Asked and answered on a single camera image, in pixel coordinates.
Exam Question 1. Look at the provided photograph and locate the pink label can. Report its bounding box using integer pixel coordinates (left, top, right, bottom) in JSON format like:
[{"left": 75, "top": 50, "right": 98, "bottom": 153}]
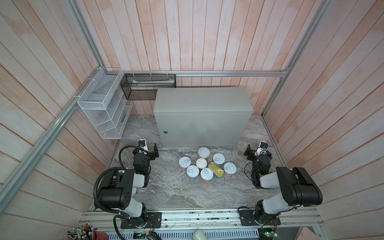
[{"left": 224, "top": 162, "right": 237, "bottom": 178}]

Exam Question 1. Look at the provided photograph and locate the teal label can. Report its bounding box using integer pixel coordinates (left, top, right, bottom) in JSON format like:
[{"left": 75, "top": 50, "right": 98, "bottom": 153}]
[{"left": 213, "top": 153, "right": 226, "bottom": 167}]

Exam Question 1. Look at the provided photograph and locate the gold rectangular tin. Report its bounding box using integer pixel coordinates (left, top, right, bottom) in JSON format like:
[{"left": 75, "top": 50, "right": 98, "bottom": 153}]
[{"left": 208, "top": 162, "right": 225, "bottom": 179}]

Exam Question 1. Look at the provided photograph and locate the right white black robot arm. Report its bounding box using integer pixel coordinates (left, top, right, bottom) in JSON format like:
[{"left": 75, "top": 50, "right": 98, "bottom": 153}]
[{"left": 244, "top": 141, "right": 323, "bottom": 226}]

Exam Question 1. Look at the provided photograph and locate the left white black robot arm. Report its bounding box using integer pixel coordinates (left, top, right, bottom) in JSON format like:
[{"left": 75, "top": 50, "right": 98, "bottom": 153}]
[{"left": 93, "top": 140, "right": 162, "bottom": 231}]

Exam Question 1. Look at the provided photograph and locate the grey metal cabinet counter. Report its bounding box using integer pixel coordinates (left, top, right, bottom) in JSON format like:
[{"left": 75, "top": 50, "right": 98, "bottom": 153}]
[{"left": 153, "top": 87, "right": 254, "bottom": 148}]

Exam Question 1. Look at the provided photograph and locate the red label can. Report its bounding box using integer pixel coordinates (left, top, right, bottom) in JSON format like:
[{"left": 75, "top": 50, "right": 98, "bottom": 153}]
[{"left": 179, "top": 157, "right": 192, "bottom": 172}]

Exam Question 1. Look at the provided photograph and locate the blue label can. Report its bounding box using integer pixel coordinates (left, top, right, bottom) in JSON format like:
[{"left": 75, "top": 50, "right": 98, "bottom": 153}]
[{"left": 186, "top": 165, "right": 200, "bottom": 180}]

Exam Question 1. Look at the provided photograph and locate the orange label pull-tab can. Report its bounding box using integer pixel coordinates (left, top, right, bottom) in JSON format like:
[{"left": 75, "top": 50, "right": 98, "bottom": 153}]
[{"left": 200, "top": 168, "right": 214, "bottom": 184}]

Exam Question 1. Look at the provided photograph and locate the small orange can white lid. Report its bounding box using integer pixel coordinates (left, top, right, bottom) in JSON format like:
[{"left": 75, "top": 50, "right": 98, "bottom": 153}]
[{"left": 196, "top": 158, "right": 208, "bottom": 170}]

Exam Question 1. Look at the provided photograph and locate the red cup with tools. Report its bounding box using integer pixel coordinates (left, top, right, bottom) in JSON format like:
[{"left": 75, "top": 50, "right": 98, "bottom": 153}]
[{"left": 64, "top": 223, "right": 109, "bottom": 240}]

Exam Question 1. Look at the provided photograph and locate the white cup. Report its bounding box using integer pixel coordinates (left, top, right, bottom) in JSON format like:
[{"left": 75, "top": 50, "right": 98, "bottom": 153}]
[{"left": 192, "top": 230, "right": 208, "bottom": 240}]

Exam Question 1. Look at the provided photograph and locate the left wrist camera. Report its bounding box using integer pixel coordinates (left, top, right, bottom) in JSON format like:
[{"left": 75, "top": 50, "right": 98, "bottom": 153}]
[{"left": 138, "top": 139, "right": 148, "bottom": 152}]

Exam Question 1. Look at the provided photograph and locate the black mesh wall basket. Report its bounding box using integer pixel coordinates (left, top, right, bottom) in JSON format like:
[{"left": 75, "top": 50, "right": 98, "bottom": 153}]
[{"left": 120, "top": 73, "right": 177, "bottom": 101}]

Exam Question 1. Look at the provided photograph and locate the white wire mesh shelf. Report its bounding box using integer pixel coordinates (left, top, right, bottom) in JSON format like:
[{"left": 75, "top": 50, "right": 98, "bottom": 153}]
[{"left": 78, "top": 68, "right": 133, "bottom": 140}]

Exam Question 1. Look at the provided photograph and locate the aluminium front rail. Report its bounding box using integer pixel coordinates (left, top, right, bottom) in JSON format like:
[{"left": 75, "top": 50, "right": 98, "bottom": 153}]
[{"left": 78, "top": 207, "right": 325, "bottom": 232}]

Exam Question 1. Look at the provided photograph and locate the aluminium rail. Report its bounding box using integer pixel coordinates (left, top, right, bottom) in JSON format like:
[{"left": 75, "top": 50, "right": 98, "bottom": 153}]
[
  {"left": 78, "top": 207, "right": 325, "bottom": 232},
  {"left": 106, "top": 68, "right": 288, "bottom": 78},
  {"left": 1, "top": 67, "right": 102, "bottom": 215}
]

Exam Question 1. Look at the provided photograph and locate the aluminium back rail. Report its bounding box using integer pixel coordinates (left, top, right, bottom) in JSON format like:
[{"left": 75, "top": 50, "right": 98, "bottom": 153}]
[{"left": 106, "top": 68, "right": 288, "bottom": 78}]

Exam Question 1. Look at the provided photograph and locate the aluminium left rail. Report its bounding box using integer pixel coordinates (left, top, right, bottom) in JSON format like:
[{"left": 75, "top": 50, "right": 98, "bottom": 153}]
[{"left": 1, "top": 67, "right": 102, "bottom": 215}]

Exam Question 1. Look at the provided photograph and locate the aluminium right post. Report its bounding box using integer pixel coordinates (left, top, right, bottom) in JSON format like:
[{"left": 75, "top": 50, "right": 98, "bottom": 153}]
[{"left": 261, "top": 1, "right": 334, "bottom": 119}]

